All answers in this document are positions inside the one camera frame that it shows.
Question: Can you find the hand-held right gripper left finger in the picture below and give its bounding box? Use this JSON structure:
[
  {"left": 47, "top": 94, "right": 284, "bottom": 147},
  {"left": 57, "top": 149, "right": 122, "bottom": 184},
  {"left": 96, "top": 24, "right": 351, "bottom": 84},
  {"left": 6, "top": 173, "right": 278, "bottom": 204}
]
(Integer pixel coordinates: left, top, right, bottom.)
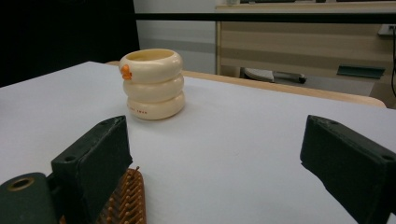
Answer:
[{"left": 50, "top": 115, "right": 134, "bottom": 224}]

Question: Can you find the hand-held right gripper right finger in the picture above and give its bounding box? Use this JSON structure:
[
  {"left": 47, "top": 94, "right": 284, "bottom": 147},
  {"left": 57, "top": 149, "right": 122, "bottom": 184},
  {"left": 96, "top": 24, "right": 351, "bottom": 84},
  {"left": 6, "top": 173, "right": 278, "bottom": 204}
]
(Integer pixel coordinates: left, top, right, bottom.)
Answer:
[{"left": 300, "top": 114, "right": 396, "bottom": 224}]

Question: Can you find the cream ringed holder cup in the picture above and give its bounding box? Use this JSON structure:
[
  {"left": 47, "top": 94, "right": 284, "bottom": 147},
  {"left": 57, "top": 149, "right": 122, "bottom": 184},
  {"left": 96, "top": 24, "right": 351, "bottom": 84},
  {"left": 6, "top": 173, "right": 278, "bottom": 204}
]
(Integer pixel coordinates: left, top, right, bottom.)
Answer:
[{"left": 119, "top": 49, "right": 187, "bottom": 121}]

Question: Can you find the dark green flat box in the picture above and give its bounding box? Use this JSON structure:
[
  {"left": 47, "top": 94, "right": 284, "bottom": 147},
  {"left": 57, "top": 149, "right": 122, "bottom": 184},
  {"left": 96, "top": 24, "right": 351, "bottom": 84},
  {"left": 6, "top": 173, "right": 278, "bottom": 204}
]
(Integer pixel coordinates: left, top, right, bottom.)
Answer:
[{"left": 336, "top": 63, "right": 387, "bottom": 79}]

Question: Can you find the grey chair base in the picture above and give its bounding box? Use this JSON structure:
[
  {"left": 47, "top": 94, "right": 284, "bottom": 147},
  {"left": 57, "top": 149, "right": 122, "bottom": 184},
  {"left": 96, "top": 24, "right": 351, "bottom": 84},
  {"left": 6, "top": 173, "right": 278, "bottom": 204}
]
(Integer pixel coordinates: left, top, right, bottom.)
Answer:
[{"left": 243, "top": 67, "right": 308, "bottom": 85}]

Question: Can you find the light wooden cabinet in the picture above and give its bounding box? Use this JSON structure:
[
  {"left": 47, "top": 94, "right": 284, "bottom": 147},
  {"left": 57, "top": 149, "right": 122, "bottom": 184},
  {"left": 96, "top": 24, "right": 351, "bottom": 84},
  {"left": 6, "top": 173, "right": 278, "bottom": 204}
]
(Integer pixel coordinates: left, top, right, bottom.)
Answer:
[{"left": 215, "top": 1, "right": 396, "bottom": 109}]

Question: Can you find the black curtain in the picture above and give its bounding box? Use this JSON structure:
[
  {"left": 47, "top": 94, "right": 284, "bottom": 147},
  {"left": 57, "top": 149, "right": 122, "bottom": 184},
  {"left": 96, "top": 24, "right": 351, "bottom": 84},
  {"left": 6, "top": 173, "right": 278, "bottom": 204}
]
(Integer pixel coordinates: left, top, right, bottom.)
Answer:
[{"left": 0, "top": 0, "right": 141, "bottom": 89}]

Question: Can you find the black horizontal bar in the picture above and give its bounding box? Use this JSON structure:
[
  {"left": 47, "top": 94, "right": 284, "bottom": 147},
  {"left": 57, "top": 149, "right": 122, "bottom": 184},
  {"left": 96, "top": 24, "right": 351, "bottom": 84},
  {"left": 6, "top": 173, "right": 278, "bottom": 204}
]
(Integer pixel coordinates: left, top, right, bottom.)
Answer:
[{"left": 134, "top": 12, "right": 396, "bottom": 25}]

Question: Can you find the black cable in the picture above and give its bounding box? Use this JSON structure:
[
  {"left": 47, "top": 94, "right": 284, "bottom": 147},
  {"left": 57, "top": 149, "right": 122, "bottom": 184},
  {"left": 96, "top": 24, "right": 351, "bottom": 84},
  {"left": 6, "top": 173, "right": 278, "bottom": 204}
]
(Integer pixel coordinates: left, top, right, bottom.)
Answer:
[{"left": 389, "top": 25, "right": 396, "bottom": 99}]

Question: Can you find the white wall socket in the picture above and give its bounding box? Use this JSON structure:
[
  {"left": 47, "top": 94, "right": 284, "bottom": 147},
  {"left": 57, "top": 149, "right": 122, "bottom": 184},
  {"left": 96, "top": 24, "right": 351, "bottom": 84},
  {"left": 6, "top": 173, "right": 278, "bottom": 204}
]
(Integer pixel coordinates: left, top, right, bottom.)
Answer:
[{"left": 377, "top": 23, "right": 396, "bottom": 37}]

